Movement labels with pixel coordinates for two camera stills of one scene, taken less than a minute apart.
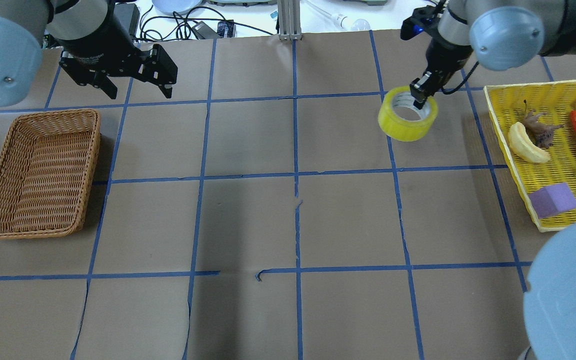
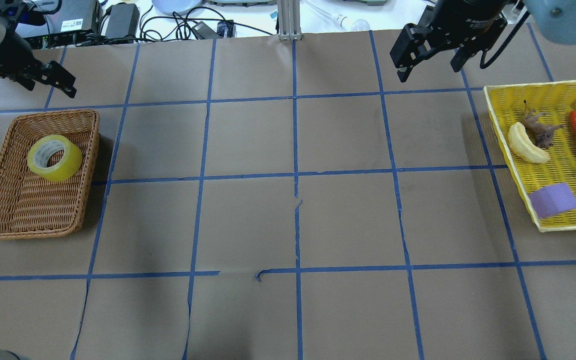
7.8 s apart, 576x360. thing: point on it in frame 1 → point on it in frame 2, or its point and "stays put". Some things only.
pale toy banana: [521, 143] stays put
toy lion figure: [542, 134] stays put
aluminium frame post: [289, 20] stays put
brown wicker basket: [42, 184] stays put
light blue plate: [174, 7] stays put
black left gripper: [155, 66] → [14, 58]
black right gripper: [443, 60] → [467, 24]
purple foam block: [553, 199] stays put
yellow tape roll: [400, 129] → [54, 157]
